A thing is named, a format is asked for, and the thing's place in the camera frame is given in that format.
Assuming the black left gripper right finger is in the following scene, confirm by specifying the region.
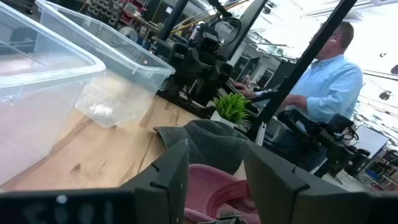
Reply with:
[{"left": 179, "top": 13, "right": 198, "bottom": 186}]
[{"left": 243, "top": 141, "right": 369, "bottom": 224}]

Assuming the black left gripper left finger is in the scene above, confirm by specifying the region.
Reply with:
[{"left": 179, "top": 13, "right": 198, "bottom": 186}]
[{"left": 120, "top": 138, "right": 190, "bottom": 224}]

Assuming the red baseball cap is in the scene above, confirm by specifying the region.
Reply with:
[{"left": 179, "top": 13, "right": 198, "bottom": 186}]
[{"left": 183, "top": 164, "right": 262, "bottom": 224}]

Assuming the dark grey baseball cap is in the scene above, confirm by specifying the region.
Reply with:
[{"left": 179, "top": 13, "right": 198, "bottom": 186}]
[{"left": 154, "top": 119, "right": 251, "bottom": 175}]

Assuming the green potted plant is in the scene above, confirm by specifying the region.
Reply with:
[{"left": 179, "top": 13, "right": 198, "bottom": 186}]
[{"left": 211, "top": 92, "right": 252, "bottom": 128}]

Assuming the yellow pole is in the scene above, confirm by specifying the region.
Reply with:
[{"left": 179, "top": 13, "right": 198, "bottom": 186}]
[{"left": 170, "top": 0, "right": 249, "bottom": 34}]

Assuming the clear plastic bin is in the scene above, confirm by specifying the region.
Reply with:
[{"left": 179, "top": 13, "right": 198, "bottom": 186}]
[
  {"left": 0, "top": 1, "right": 106, "bottom": 187},
  {"left": 34, "top": 0, "right": 176, "bottom": 129}
]

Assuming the white round fan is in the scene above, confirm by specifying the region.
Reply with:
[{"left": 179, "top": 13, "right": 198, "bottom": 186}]
[{"left": 119, "top": 26, "right": 139, "bottom": 44}]

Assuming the white board panel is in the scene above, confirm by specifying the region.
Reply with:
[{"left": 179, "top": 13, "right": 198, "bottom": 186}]
[{"left": 353, "top": 124, "right": 390, "bottom": 159}]

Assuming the grey parts storage rack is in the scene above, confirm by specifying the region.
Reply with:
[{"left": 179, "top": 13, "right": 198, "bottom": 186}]
[{"left": 85, "top": 0, "right": 125, "bottom": 27}]

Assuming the person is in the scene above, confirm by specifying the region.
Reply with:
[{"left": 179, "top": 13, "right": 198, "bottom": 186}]
[{"left": 233, "top": 20, "right": 364, "bottom": 174}]

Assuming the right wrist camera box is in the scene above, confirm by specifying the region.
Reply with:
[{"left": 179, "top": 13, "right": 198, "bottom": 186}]
[{"left": 198, "top": 32, "right": 222, "bottom": 54}]

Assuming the black right camera cable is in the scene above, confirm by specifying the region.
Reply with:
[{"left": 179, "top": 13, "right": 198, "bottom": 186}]
[{"left": 210, "top": 17, "right": 243, "bottom": 47}]

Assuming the black aluminium frame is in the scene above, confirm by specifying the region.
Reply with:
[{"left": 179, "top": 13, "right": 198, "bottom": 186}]
[{"left": 155, "top": 0, "right": 358, "bottom": 147}]

